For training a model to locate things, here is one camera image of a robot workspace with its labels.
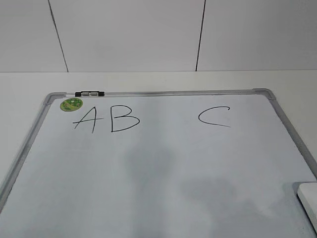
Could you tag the white whiteboard eraser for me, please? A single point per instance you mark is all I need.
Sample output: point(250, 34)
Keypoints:
point(307, 193)

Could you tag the black whiteboard hanger clip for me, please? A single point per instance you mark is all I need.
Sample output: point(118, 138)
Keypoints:
point(90, 94)

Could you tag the round green magnet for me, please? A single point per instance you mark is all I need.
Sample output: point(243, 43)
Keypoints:
point(71, 104)

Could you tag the white whiteboard with grey frame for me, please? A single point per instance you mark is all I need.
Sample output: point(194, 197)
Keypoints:
point(224, 164)

